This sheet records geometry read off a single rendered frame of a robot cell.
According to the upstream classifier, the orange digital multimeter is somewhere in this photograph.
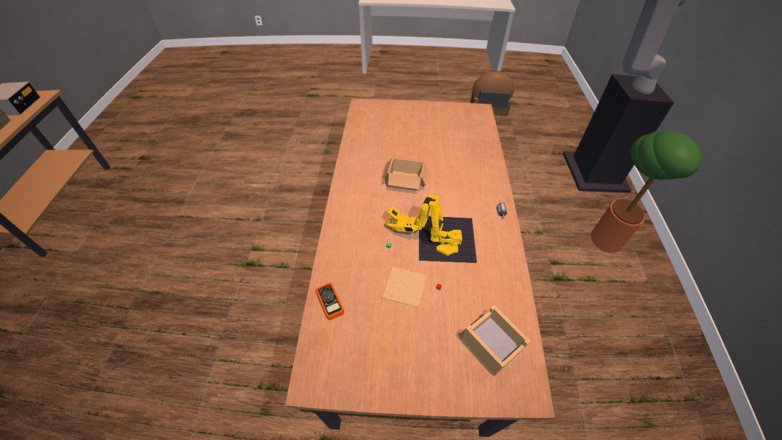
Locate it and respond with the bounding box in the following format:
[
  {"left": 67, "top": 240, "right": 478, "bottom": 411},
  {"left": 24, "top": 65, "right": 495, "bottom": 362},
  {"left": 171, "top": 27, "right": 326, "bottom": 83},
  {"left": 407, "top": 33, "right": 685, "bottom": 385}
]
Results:
[{"left": 316, "top": 283, "right": 345, "bottom": 320}]

